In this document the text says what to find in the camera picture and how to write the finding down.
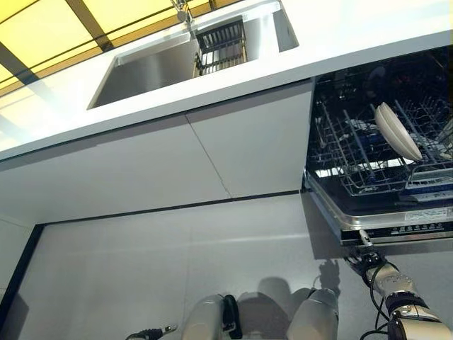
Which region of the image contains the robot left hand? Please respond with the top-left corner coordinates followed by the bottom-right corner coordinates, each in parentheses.
top-left (125, 324), bottom-right (178, 340)

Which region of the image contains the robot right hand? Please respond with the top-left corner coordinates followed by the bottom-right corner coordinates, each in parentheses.
top-left (345, 229), bottom-right (415, 297)

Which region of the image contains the white round ceramic plate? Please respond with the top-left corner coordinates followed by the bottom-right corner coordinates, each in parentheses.
top-left (381, 101), bottom-right (424, 160)
top-left (374, 103), bottom-right (418, 161)

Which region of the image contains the dishwasher door with control panel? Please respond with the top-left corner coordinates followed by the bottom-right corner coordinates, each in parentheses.
top-left (302, 169), bottom-right (453, 256)

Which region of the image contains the grey dishwasher cutlery basket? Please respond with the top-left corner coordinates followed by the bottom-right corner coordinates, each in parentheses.
top-left (405, 164), bottom-right (453, 196)

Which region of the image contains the silver robot right leg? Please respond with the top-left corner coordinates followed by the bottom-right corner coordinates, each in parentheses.
top-left (292, 286), bottom-right (341, 340)

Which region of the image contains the black cabinet plinth strip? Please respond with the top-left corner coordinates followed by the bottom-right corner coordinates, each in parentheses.
top-left (33, 189), bottom-right (305, 227)

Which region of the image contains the white glossy cabinet door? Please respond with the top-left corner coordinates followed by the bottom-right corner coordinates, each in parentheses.
top-left (185, 75), bottom-right (316, 200)
top-left (0, 113), bottom-right (233, 227)

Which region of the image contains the stainless steel kitchen sink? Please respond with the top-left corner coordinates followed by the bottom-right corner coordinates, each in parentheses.
top-left (86, 0), bottom-right (300, 111)

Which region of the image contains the black dish drying rack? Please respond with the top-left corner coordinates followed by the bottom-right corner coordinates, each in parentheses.
top-left (193, 21), bottom-right (248, 78)

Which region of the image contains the chrome pull-down faucet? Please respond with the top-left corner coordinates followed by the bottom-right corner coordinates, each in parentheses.
top-left (169, 0), bottom-right (196, 37)

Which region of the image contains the yellow backlit panel dark frame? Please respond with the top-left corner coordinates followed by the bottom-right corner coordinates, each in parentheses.
top-left (0, 0), bottom-right (248, 97)

